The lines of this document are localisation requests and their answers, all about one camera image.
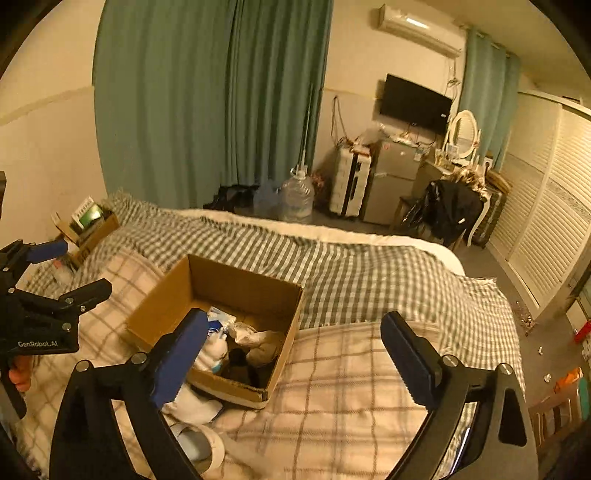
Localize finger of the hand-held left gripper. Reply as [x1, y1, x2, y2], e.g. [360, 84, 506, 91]
[9, 278, 113, 331]
[0, 239, 69, 289]

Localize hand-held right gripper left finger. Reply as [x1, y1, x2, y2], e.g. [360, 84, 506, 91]
[48, 308, 208, 480]

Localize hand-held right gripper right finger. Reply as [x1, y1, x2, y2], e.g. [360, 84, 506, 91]
[379, 311, 540, 480]

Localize large cardboard box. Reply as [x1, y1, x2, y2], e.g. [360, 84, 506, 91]
[126, 254, 305, 411]

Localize person's left hand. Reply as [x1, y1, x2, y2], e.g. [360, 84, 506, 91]
[8, 357, 32, 393]

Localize white plush cloth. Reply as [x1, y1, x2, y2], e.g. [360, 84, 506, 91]
[164, 332, 230, 425]

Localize blue and white packet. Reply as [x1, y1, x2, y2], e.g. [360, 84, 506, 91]
[205, 307, 237, 335]

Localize small cardboard box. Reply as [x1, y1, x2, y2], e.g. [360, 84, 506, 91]
[51, 196, 120, 269]

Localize green book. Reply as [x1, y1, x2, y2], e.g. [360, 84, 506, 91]
[69, 196, 109, 232]

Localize crumpled white plastic bag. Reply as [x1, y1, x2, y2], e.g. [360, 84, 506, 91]
[226, 320, 269, 347]

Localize beige cloth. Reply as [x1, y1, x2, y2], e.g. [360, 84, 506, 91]
[247, 330, 284, 367]

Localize white tape roll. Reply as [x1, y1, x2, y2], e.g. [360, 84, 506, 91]
[170, 422, 227, 472]

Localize green checked blanket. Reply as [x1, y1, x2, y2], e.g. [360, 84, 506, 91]
[28, 188, 527, 388]

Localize wooden stool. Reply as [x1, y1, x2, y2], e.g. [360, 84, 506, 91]
[527, 382, 583, 449]

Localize wooden chair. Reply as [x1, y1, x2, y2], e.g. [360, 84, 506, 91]
[392, 194, 467, 253]

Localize orange bag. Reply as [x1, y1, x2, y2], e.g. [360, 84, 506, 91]
[553, 367, 584, 394]

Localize black jacket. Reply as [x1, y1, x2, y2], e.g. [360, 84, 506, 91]
[405, 179, 484, 248]

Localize black bag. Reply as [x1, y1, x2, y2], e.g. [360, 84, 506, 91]
[203, 184, 260, 213]

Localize brown suitcase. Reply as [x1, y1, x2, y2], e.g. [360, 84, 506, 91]
[472, 170, 512, 246]

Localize blue plastic bag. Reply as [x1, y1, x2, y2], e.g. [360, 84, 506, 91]
[253, 180, 283, 217]

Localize silver small fridge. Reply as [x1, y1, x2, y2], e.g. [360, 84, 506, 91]
[361, 138, 424, 225]

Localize white suitcase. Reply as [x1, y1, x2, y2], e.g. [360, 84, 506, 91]
[329, 145, 373, 217]

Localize clear water jug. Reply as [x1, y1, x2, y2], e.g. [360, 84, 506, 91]
[279, 168, 315, 223]

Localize white louvred wardrobe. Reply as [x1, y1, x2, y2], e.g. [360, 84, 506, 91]
[488, 90, 591, 320]

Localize wide green curtain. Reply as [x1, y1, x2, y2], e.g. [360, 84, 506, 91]
[93, 0, 334, 212]

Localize white oval mirror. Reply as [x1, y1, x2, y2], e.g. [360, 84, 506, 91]
[444, 109, 478, 162]

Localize white pole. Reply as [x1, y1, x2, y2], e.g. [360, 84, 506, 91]
[299, 84, 315, 172]

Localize narrow green curtain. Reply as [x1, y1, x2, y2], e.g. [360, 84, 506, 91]
[458, 27, 522, 163]

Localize white air conditioner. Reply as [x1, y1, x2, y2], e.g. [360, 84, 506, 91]
[378, 4, 466, 59]

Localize black wall television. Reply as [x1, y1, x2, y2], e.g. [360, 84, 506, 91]
[379, 74, 453, 136]

